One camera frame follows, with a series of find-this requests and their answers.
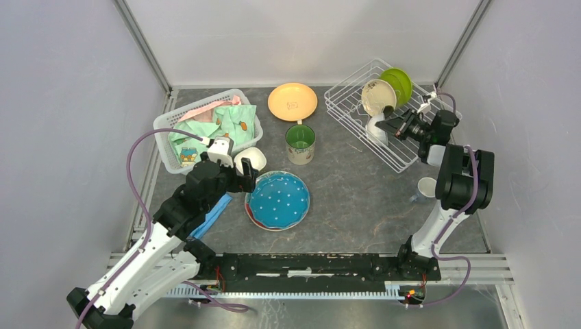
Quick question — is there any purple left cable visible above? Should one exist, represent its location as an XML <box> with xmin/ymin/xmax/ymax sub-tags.
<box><xmin>75</xmin><ymin>128</ymin><xmax>205</xmax><ymax>329</ymax></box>

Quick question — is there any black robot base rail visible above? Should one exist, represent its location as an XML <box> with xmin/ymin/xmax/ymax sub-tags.
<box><xmin>184</xmin><ymin>240</ymin><xmax>441</xmax><ymax>293</ymax></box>

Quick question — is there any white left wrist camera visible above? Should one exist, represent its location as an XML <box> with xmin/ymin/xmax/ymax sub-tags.
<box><xmin>200</xmin><ymin>136</ymin><xmax>234</xmax><ymax>168</ymax></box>

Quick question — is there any small white blue cup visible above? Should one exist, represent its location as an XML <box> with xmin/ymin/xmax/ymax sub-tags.
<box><xmin>409</xmin><ymin>177</ymin><xmax>437</xmax><ymax>202</ymax></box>

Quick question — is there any pink cloth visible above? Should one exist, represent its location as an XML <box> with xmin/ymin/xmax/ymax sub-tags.
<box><xmin>178</xmin><ymin>95</ymin><xmax>242</xmax><ymax>123</ymax></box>

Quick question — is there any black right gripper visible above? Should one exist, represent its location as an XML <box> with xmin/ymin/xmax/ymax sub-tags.
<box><xmin>376</xmin><ymin>108</ymin><xmax>432</xmax><ymax>143</ymax></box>

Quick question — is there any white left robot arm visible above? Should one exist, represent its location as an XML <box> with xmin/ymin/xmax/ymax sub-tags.
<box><xmin>66</xmin><ymin>158</ymin><xmax>258</xmax><ymax>328</ymax></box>

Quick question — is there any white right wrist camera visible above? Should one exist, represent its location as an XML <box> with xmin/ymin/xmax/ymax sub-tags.
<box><xmin>417</xmin><ymin>91</ymin><xmax>438</xmax><ymax>114</ymax></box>

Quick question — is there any cream floral plate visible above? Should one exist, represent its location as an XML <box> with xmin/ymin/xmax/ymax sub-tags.
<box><xmin>361</xmin><ymin>79</ymin><xmax>397</xmax><ymax>117</ymax></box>

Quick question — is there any green printed cloth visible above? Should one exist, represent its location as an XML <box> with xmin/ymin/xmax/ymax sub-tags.
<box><xmin>168</xmin><ymin>104</ymin><xmax>256</xmax><ymax>167</ymax></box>

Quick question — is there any aluminium corner post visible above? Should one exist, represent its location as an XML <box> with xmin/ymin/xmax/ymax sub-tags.
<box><xmin>434</xmin><ymin>0</ymin><xmax>493</xmax><ymax>87</ymax></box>
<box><xmin>112</xmin><ymin>0</ymin><xmax>173</xmax><ymax>95</ymax></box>

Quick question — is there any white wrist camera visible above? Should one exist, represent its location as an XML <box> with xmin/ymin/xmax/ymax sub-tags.
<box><xmin>417</xmin><ymin>91</ymin><xmax>438</xmax><ymax>114</ymax></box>
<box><xmin>200</xmin><ymin>136</ymin><xmax>234</xmax><ymax>168</ymax></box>

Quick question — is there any white plastic basket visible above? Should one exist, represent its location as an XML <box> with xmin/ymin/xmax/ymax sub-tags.
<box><xmin>153</xmin><ymin>89</ymin><xmax>263</xmax><ymax>175</ymax></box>

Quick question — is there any aluminium corner post right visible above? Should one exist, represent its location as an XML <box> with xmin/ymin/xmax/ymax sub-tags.
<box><xmin>434</xmin><ymin>0</ymin><xmax>493</xmax><ymax>87</ymax></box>

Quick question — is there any white wire dish rack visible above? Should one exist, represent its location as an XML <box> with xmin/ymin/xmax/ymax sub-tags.
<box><xmin>323</xmin><ymin>58</ymin><xmax>463</xmax><ymax>174</ymax></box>

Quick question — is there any blue dotted plate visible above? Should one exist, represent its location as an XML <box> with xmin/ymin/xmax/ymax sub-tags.
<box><xmin>247</xmin><ymin>173</ymin><xmax>310</xmax><ymax>230</ymax></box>

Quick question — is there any green interior mug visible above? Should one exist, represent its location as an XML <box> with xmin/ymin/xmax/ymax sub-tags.
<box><xmin>285</xmin><ymin>120</ymin><xmax>316</xmax><ymax>165</ymax></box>

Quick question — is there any aluminium corner post left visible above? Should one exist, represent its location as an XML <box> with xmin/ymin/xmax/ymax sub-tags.
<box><xmin>112</xmin><ymin>0</ymin><xmax>173</xmax><ymax>95</ymax></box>

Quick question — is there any blue printed cloth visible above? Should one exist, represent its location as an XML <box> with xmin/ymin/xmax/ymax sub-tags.
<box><xmin>189</xmin><ymin>193</ymin><xmax>232</xmax><ymax>239</ymax></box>

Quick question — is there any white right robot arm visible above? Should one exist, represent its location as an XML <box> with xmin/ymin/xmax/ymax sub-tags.
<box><xmin>374</xmin><ymin>110</ymin><xmax>495</xmax><ymax>280</ymax></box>

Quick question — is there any white round bowl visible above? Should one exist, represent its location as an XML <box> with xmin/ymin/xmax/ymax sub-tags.
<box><xmin>366</xmin><ymin>113</ymin><xmax>388</xmax><ymax>147</ymax></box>

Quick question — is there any lime green plate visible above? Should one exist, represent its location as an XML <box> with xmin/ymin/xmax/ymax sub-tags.
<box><xmin>380</xmin><ymin>67</ymin><xmax>413</xmax><ymax>106</ymax></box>

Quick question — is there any orange plate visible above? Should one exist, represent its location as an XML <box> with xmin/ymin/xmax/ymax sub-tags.
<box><xmin>267</xmin><ymin>83</ymin><xmax>318</xmax><ymax>123</ymax></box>

